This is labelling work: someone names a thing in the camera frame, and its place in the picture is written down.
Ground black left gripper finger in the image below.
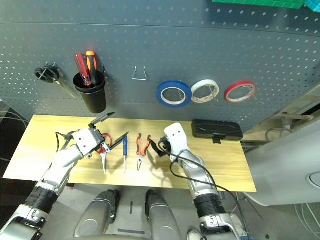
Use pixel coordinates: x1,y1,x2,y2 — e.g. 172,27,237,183
101,131,130,153
89,112,116,129

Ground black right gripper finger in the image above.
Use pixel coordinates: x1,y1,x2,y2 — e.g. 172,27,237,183
148,139,163,158

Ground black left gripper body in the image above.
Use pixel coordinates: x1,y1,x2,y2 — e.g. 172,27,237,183
88,124,106,151

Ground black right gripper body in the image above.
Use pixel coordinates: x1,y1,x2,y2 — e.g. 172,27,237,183
157,136,171,157

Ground small blue screwdriver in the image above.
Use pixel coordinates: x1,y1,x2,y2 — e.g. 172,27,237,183
122,136,129,174

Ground orange black needle-nose pliers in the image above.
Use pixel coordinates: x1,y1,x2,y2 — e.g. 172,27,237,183
136,133,152,172

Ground red handled scissors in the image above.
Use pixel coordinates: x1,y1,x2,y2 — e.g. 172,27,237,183
96,133,113,175

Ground blue tape roll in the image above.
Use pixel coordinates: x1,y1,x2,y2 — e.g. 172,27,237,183
156,80,193,108

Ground dark grey metal pegboard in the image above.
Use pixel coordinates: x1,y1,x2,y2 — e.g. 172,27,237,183
0,0,320,133

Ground black plastic cup holder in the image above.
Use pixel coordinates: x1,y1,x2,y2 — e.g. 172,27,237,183
72,71,108,114

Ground metal peg hook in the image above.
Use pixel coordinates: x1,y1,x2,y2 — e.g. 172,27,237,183
174,87,185,101
243,86,258,101
207,86,219,102

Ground black plastic tool case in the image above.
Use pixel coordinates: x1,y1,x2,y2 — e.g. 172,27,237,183
191,119,244,145

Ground silver right robot leg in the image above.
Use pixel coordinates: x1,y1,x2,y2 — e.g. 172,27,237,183
145,189,182,240

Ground silver robot leg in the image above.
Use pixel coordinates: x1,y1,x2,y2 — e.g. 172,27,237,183
73,189,121,238
145,189,182,240

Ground silver left robot leg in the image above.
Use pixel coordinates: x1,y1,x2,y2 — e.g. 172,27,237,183
73,189,121,238

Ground white tape roll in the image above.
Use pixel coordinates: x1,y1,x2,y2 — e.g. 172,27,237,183
190,79,220,104

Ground black side table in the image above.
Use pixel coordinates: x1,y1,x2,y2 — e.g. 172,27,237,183
0,99,33,181

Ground red tape roll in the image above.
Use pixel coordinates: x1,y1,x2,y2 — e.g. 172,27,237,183
223,80,258,105

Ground white grey knit sneaker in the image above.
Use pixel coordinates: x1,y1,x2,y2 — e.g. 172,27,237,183
186,228,208,240

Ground large white plastic shell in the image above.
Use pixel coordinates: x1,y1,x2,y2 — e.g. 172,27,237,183
243,124,320,207

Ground green plastic bin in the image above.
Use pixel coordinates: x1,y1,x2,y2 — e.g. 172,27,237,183
211,0,307,7

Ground blue plastic bin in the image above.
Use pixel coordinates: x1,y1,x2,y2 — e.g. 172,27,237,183
304,0,320,13

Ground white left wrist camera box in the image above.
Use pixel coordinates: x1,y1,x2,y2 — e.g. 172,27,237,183
74,128,100,158

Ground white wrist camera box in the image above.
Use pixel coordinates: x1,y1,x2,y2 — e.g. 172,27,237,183
74,128,100,158
164,122,188,157

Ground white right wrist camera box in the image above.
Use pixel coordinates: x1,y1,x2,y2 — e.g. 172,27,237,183
164,122,188,157

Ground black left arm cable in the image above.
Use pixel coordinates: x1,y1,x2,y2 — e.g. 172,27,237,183
55,131,76,153

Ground wire loop pliers holder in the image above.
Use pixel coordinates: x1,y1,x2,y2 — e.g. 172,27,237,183
131,65,148,81

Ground orange black handled screwdriver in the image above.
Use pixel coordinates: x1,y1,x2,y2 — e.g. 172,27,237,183
85,50,99,85

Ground clear red handled screwdriver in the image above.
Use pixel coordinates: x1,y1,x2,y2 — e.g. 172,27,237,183
73,52,91,87

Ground black handled scissors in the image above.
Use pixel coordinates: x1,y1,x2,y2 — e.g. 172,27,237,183
34,62,78,100

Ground grey cable tangle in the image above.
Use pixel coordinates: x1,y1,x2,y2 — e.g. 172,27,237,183
0,109,30,126

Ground beige wooden frame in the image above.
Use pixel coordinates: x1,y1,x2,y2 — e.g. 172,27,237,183
243,86,320,151

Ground white floor cables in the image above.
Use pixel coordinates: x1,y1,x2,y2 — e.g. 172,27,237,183
294,202,320,240

